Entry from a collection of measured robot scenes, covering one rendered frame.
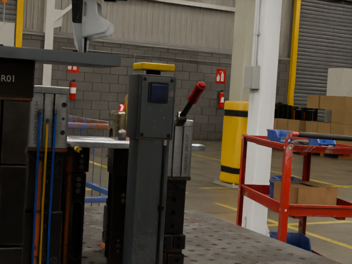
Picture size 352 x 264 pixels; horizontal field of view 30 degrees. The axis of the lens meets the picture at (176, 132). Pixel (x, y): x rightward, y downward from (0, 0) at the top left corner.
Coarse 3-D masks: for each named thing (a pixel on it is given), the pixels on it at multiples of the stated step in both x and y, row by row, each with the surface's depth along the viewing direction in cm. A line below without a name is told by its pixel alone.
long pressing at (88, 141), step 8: (72, 136) 150; (80, 136) 152; (88, 136) 154; (72, 144) 136; (80, 144) 137; (88, 144) 137; (96, 144) 138; (104, 144) 138; (112, 144) 139; (120, 144) 139; (128, 144) 140; (192, 144) 145; (200, 144) 146
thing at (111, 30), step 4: (100, 4) 112; (100, 8) 112; (100, 12) 112; (112, 24) 112; (112, 28) 112; (108, 32) 112; (112, 32) 112; (92, 36) 112; (96, 36) 112; (100, 36) 112; (104, 36) 112; (84, 40) 112; (88, 40) 113; (84, 44) 111; (88, 44) 113; (84, 48) 111
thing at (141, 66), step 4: (136, 64) 115; (140, 64) 113; (144, 64) 112; (148, 64) 112; (152, 64) 112; (156, 64) 113; (160, 64) 113; (164, 64) 113; (168, 64) 113; (172, 64) 114; (136, 68) 115; (140, 68) 113; (144, 68) 112; (148, 68) 112; (152, 68) 112; (156, 68) 113; (160, 68) 113; (164, 68) 113; (168, 68) 113; (172, 68) 114; (148, 72) 115; (152, 72) 114; (156, 72) 114; (160, 72) 115
